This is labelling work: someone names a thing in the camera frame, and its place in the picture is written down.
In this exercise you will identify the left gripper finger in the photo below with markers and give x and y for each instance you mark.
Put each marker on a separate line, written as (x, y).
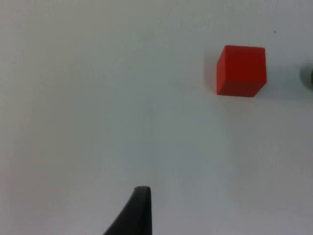
(137, 215)

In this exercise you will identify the red cube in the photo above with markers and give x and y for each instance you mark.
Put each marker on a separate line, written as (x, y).
(240, 71)

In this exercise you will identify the green ball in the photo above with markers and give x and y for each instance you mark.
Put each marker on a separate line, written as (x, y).
(308, 76)

